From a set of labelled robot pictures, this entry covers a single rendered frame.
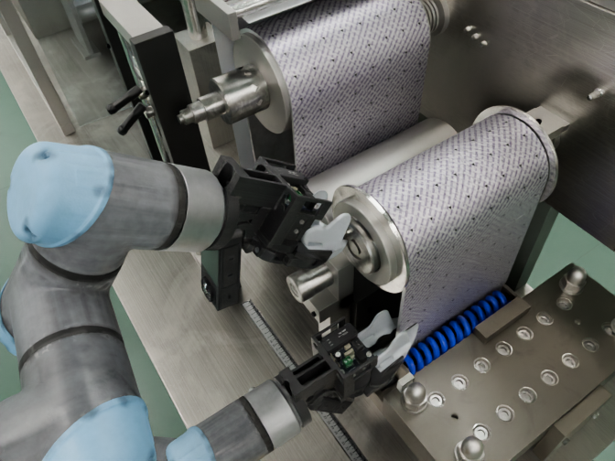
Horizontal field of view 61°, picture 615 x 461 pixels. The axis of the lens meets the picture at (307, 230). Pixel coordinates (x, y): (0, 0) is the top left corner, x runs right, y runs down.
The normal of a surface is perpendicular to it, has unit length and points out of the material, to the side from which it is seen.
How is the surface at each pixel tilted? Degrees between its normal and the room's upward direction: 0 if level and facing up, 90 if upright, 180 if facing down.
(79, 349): 23
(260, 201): 90
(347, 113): 92
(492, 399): 0
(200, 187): 47
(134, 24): 0
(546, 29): 90
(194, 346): 0
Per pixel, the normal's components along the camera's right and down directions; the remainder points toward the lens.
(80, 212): 0.65, 0.34
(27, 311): -0.44, -0.41
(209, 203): 0.74, -0.15
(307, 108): 0.56, 0.63
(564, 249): -0.06, -0.65
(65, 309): 0.23, -0.73
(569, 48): -0.83, 0.45
